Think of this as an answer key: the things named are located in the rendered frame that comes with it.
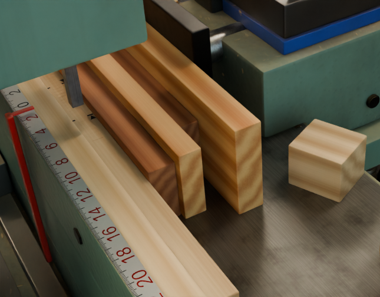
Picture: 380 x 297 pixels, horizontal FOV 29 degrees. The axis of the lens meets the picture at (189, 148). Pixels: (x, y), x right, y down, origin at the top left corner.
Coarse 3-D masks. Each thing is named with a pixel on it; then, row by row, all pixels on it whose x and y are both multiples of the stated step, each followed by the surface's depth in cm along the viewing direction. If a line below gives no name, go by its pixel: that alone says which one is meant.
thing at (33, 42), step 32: (0, 0) 44; (32, 0) 45; (64, 0) 46; (96, 0) 47; (128, 0) 48; (0, 32) 45; (32, 32) 46; (64, 32) 47; (96, 32) 48; (128, 32) 49; (0, 64) 46; (32, 64) 47; (64, 64) 48
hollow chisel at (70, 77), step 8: (64, 72) 52; (72, 72) 52; (64, 80) 53; (72, 80) 52; (72, 88) 53; (80, 88) 53; (72, 96) 53; (80, 96) 53; (72, 104) 53; (80, 104) 54
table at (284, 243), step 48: (0, 144) 66; (288, 144) 56; (288, 192) 52; (240, 240) 49; (288, 240) 48; (336, 240) 48; (96, 288) 47; (240, 288) 45; (288, 288) 45; (336, 288) 45
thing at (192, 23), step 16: (144, 0) 58; (160, 0) 56; (160, 16) 56; (176, 16) 54; (192, 16) 54; (160, 32) 57; (176, 32) 54; (192, 32) 52; (208, 32) 53; (224, 32) 58; (192, 48) 53; (208, 48) 53; (208, 64) 54
